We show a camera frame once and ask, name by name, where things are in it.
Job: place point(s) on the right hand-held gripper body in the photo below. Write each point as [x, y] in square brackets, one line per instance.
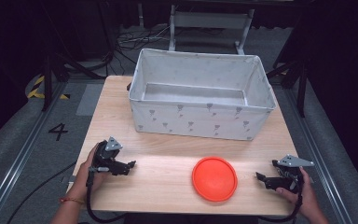
[287, 174]

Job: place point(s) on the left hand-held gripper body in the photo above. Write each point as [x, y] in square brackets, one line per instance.
[107, 157]

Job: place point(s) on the grey metal stand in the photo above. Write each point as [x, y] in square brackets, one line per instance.
[209, 21]

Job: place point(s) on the yellow black floor tape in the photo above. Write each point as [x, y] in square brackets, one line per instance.
[40, 90]

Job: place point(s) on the person's left hand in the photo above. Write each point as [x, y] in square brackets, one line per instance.
[87, 174]

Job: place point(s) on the white fabric storage box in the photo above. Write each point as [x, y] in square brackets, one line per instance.
[199, 93]

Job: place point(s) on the person's right hand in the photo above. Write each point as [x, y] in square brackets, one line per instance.
[301, 196]

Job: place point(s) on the black tripod stand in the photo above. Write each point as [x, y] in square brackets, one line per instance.
[68, 62]
[292, 74]

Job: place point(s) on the orange round plate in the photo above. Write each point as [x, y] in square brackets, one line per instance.
[214, 179]

